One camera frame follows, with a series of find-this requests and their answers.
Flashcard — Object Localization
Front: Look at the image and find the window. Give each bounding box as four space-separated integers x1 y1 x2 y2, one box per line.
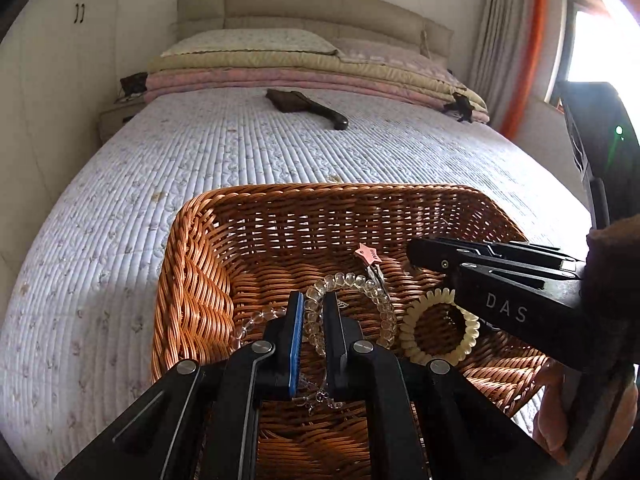
547 0 640 111

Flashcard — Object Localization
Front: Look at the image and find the dark wooden brush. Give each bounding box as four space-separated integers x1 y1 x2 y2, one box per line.
265 88 349 131

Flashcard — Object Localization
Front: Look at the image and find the key with pink star cap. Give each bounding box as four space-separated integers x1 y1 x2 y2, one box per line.
354 243 387 287

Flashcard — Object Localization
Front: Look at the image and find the person's right hand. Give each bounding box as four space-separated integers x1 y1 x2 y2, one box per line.
532 360 566 463

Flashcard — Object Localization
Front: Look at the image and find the grey curtain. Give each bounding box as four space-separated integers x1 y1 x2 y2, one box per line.
467 0 538 131

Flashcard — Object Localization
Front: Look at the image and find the white wardrobe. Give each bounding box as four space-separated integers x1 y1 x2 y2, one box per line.
0 0 181 261

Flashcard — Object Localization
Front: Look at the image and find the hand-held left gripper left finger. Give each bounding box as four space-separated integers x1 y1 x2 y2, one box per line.
55 292 305 480

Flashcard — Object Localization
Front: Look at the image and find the cream spiral hair tie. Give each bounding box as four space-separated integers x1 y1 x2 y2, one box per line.
399 289 481 367

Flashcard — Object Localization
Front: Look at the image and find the black phone tripod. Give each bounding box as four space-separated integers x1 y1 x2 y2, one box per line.
444 92 475 123

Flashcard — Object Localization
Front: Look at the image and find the dark brown bag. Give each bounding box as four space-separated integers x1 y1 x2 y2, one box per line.
120 74 149 97

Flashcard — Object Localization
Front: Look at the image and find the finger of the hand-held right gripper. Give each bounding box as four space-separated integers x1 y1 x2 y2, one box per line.
487 241 586 279
406 237 583 373

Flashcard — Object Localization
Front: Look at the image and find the folded beige quilt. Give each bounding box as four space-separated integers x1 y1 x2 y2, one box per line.
146 52 488 111

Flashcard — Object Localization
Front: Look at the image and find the large clear bead bracelet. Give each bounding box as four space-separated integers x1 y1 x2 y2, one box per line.
303 271 398 361

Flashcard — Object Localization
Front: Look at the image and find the beige padded headboard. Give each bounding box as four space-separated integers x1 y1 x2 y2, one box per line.
177 0 455 68

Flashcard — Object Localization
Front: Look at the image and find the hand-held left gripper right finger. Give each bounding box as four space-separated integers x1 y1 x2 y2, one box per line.
322 292 571 480

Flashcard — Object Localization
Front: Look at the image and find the small round clear bead bracelet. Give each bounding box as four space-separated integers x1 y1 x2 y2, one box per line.
229 307 288 356

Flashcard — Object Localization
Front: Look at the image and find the pink pillow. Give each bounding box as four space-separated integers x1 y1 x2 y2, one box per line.
332 37 451 78

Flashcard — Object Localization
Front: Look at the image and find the brown wicker basket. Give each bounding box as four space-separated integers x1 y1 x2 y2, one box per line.
151 182 566 480

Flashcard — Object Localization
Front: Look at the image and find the cream floral pillow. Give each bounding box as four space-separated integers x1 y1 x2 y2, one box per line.
160 29 341 58

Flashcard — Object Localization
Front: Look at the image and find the orange curtain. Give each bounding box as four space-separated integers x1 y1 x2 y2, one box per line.
500 0 548 138

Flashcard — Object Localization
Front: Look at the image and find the grey nightstand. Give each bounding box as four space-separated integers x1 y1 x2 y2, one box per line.
97 95 151 143

